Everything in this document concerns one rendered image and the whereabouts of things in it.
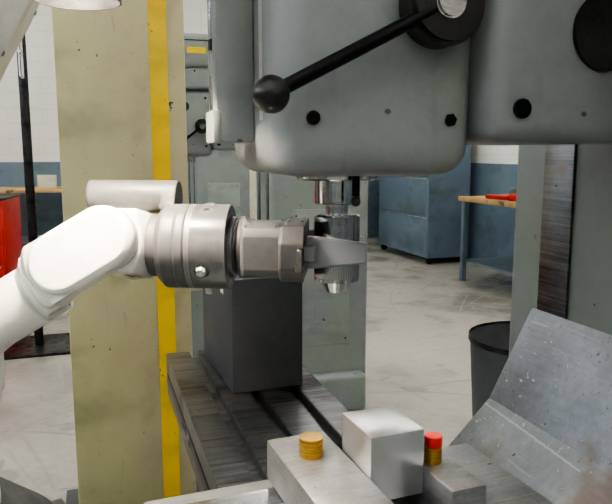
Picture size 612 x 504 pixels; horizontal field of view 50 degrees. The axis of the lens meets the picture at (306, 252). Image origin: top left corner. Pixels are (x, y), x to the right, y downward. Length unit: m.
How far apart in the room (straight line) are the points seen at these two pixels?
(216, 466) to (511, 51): 0.58
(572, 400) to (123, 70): 1.85
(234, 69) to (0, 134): 9.10
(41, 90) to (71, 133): 7.33
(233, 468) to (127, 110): 1.68
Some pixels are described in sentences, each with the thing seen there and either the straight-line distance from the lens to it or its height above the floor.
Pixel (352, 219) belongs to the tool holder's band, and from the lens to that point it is 0.67.
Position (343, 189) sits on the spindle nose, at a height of 1.30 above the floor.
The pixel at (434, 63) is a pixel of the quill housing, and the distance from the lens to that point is 0.62.
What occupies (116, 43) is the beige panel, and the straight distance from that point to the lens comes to 2.39.
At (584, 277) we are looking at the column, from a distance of 0.94.
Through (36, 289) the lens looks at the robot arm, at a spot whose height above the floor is 1.20.
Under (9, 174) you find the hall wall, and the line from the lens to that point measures 9.68.
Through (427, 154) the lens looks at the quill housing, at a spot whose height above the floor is 1.33.
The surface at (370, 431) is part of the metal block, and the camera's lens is 0.60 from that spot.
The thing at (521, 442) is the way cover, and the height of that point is 0.96.
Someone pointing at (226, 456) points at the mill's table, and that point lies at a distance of 0.89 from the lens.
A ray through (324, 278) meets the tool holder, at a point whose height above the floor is 1.20.
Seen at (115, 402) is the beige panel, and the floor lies 0.45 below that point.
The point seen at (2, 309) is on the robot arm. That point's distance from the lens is 0.73.
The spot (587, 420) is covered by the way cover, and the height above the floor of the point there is 1.01.
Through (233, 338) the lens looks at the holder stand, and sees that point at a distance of 1.06.
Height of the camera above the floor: 1.33
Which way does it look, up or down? 9 degrees down
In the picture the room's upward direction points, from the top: straight up
